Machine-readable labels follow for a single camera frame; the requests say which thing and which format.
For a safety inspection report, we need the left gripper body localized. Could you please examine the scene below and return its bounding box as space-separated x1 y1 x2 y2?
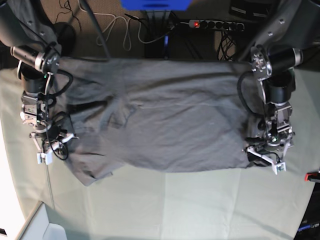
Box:
244 136 293 167

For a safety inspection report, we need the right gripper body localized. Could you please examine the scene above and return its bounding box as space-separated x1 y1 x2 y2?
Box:
29 128 79 160

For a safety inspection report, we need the grey t-shirt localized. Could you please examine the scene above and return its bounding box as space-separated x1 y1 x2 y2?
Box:
55 57 253 186

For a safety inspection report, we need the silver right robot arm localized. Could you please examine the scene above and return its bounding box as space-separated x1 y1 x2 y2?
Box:
0 0 76 165

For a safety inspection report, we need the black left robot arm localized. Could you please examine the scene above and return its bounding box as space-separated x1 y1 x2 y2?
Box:
237 0 320 174

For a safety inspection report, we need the red right clamp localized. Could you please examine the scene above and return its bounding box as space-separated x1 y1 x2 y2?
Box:
304 171 320 183

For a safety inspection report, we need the green table cloth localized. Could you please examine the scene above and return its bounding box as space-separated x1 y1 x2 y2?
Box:
0 66 320 240

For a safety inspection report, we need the black round base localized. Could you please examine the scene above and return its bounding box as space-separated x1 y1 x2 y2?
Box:
53 22 76 57

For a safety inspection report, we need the white power strip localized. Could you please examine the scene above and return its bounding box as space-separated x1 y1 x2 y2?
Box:
188 19 245 32

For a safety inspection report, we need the blue box top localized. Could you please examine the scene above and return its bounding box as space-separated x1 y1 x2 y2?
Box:
120 0 192 11

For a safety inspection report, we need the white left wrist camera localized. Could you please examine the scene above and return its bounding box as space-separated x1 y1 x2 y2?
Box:
271 161 287 175

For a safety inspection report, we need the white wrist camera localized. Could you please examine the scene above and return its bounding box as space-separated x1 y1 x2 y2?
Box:
271 161 287 175
36 152 53 165

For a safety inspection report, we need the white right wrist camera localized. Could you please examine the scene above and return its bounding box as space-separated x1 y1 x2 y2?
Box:
36 152 53 165

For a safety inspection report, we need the white thin cable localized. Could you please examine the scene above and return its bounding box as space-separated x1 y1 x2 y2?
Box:
77 0 176 51

